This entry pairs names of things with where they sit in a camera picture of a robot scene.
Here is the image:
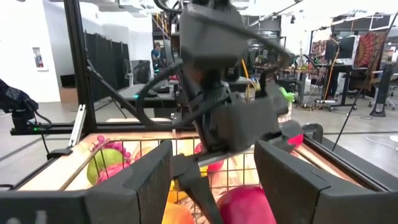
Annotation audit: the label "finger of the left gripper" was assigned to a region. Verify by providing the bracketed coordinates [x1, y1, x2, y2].
[259, 119, 304, 147]
[170, 154, 224, 224]

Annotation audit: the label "black mounted camera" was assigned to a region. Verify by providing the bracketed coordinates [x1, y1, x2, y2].
[0, 78, 53, 133]

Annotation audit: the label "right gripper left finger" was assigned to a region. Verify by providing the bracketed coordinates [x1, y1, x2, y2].
[0, 139, 174, 224]

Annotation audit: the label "thin black slanted pole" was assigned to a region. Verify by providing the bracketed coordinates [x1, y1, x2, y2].
[331, 14, 398, 152]

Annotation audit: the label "black keyboard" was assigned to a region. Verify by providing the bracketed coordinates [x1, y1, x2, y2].
[152, 79, 170, 94]

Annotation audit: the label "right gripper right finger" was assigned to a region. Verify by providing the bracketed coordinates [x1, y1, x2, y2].
[254, 139, 398, 224]

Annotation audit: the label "orange bell pepper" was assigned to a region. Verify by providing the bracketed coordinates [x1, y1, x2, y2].
[161, 201, 196, 224]

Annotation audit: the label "green pear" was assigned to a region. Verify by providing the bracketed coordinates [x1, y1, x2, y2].
[86, 148, 125, 185]

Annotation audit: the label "black monitor on stand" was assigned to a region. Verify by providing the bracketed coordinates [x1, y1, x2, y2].
[325, 36, 357, 60]

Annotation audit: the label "yellow cable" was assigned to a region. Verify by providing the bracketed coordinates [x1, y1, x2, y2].
[241, 58, 261, 103]

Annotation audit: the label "black aluminium rig frame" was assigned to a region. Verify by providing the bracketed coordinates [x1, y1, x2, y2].
[9, 0, 398, 192]

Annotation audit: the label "red orange peach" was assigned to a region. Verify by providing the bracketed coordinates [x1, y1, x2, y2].
[133, 146, 158, 161]

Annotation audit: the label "red tomato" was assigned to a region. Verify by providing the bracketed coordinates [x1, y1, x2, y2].
[194, 142, 225, 172]

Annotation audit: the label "white framed wall cabinet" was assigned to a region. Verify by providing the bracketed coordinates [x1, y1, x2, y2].
[30, 45, 50, 72]

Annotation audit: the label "person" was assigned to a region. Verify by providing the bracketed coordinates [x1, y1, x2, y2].
[150, 42, 165, 69]

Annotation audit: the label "silver metal bar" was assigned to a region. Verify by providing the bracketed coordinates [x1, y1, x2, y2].
[68, 104, 87, 147]

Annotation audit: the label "black standing desk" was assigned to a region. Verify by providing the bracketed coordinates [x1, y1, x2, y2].
[313, 63, 369, 112]

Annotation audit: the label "purple grape bunch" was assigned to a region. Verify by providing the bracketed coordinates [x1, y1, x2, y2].
[91, 134, 132, 160]

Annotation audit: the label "cardboard box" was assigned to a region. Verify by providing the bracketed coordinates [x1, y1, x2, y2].
[58, 86, 78, 103]

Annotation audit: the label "orange mandala tapestry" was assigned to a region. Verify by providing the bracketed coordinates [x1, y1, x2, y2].
[353, 30, 389, 74]

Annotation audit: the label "black keyboard desk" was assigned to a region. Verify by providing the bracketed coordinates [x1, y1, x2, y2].
[118, 83, 178, 110]

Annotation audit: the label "dark red pomegranate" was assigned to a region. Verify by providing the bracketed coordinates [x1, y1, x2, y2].
[216, 185, 277, 224]

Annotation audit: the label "black office chair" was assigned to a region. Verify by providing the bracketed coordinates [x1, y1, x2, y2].
[130, 60, 152, 84]

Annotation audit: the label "black computer mouse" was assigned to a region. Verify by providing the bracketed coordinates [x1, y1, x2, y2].
[134, 88, 159, 99]

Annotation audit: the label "red patterned tapestry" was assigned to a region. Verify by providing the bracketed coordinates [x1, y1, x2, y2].
[310, 40, 327, 65]

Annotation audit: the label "succulent in white patterned pot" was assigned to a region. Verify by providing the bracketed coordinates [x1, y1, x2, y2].
[277, 86, 296, 124]

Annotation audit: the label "black partition panels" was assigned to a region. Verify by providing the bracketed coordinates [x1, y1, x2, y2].
[83, 32, 131, 102]

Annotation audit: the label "black pedestal stand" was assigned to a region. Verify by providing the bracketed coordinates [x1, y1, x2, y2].
[369, 63, 389, 118]

